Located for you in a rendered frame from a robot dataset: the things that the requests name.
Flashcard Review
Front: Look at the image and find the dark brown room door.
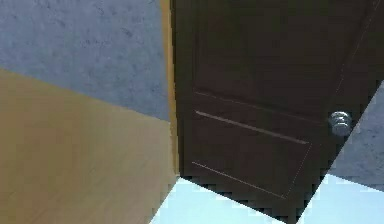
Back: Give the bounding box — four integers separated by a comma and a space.
169, 0, 384, 224

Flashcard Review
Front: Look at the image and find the silver round door knob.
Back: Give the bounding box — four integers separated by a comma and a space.
327, 110, 353, 138

